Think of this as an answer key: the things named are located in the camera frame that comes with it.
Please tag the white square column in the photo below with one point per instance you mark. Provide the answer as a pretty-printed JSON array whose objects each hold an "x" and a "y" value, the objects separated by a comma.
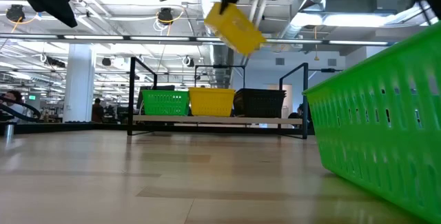
[{"x": 79, "y": 79}]

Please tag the long white light bar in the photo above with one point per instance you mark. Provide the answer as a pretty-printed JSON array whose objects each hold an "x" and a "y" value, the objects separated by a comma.
[{"x": 93, "y": 37}]

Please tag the grey rectangular air duct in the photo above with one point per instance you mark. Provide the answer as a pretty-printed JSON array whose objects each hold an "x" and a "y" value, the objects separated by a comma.
[{"x": 351, "y": 2}]

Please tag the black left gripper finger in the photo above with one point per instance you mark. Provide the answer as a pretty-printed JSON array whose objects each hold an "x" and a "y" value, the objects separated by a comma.
[{"x": 55, "y": 7}]

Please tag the dark computer monitor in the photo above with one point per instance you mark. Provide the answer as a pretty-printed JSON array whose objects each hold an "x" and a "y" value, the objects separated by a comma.
[{"x": 162, "y": 87}]

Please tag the silver metal cylinder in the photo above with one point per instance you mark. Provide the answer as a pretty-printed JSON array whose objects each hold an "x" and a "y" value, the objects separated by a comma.
[{"x": 9, "y": 131}]

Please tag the grey vent grille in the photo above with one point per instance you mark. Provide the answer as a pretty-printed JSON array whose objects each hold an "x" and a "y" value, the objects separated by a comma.
[
  {"x": 279, "y": 61},
  {"x": 331, "y": 62}
]

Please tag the dark chair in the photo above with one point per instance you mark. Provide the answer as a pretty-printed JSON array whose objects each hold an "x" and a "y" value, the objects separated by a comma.
[{"x": 298, "y": 115}]

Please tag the green exit sign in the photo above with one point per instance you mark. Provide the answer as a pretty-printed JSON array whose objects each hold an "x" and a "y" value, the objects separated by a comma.
[{"x": 32, "y": 97}]

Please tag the green plastic basket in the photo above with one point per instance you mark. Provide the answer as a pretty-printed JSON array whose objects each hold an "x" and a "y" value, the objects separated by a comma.
[
  {"x": 165, "y": 105},
  {"x": 379, "y": 131}
]

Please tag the wooden shelf with black frame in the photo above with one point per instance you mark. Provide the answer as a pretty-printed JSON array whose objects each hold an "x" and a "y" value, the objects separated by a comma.
[{"x": 206, "y": 119}]

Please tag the person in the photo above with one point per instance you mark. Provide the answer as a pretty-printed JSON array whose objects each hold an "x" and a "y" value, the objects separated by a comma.
[
  {"x": 97, "y": 110},
  {"x": 12, "y": 105}
]

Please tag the yellow plastic basket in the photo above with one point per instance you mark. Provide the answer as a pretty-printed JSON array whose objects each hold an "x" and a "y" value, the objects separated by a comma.
[
  {"x": 234, "y": 31},
  {"x": 212, "y": 108},
  {"x": 212, "y": 89}
]

